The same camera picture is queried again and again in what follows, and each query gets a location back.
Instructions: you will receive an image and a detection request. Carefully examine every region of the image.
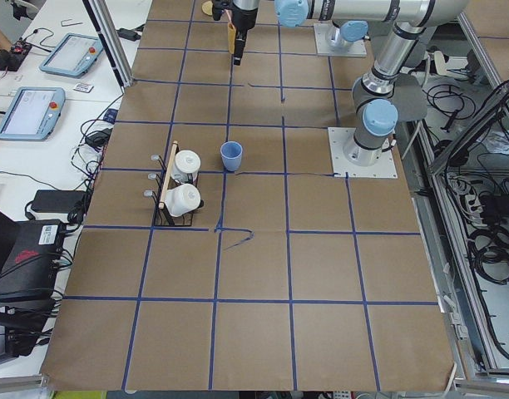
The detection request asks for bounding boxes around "teach pendant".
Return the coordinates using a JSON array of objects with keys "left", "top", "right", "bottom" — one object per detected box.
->
[
  {"left": 0, "top": 86, "right": 66, "bottom": 141},
  {"left": 39, "top": 33, "right": 103, "bottom": 78}
]

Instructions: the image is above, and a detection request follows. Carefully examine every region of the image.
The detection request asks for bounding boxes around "teach pendant upper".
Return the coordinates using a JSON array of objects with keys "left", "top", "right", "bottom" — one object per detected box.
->
[{"left": 39, "top": 33, "right": 103, "bottom": 78}]

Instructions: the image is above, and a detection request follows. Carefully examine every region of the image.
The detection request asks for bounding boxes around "wooden mug tree stand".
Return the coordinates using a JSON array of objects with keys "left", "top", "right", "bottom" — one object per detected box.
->
[{"left": 201, "top": 1, "right": 213, "bottom": 16}]

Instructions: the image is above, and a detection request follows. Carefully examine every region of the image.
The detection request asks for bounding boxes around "black computer box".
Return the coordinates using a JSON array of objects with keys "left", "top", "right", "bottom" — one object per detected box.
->
[{"left": 0, "top": 217, "right": 66, "bottom": 302}]

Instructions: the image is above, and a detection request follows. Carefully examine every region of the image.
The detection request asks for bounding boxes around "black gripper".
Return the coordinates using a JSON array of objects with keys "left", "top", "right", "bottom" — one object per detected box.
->
[{"left": 211, "top": 0, "right": 259, "bottom": 66}]

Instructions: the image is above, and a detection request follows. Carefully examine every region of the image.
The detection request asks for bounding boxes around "teach pendant lower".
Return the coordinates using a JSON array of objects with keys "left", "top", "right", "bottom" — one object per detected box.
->
[{"left": 0, "top": 86, "right": 66, "bottom": 141}]

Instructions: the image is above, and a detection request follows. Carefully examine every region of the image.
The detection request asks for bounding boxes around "white mug lower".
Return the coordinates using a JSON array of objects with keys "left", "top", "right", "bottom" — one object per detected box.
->
[{"left": 166, "top": 184, "right": 204, "bottom": 217}]

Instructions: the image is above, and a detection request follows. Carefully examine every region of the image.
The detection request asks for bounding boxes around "black wire mug rack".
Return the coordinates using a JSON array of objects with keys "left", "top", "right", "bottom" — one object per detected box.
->
[{"left": 143, "top": 140, "right": 204, "bottom": 227}]

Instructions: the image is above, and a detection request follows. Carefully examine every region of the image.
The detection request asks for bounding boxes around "light blue plastic cup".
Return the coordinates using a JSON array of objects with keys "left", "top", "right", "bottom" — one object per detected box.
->
[{"left": 220, "top": 141, "right": 243, "bottom": 172}]

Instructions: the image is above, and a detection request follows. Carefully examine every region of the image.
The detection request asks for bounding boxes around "black power brick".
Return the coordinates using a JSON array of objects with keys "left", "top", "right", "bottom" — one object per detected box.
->
[{"left": 117, "top": 28, "right": 141, "bottom": 42}]

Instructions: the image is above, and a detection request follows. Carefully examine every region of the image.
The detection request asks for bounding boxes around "aluminium frame post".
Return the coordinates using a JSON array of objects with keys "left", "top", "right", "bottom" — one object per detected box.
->
[{"left": 82, "top": 0, "right": 134, "bottom": 88}]

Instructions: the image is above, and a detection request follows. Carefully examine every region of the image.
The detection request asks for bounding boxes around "black power adapter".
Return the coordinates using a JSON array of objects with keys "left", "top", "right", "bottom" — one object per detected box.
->
[{"left": 31, "top": 190, "right": 85, "bottom": 214}]

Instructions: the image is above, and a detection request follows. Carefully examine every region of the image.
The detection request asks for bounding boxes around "tan wooden cylinder holder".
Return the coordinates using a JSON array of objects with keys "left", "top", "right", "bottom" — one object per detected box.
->
[{"left": 227, "top": 22, "right": 236, "bottom": 55}]

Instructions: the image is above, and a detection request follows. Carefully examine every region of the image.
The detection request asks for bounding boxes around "white mug upper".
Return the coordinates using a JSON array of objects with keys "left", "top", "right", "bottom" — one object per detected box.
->
[{"left": 171, "top": 150, "right": 201, "bottom": 184}]

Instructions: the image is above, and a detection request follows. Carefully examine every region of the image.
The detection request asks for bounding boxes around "white mug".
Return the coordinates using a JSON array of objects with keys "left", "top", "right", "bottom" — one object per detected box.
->
[
  {"left": 171, "top": 150, "right": 201, "bottom": 184},
  {"left": 166, "top": 184, "right": 204, "bottom": 217}
]

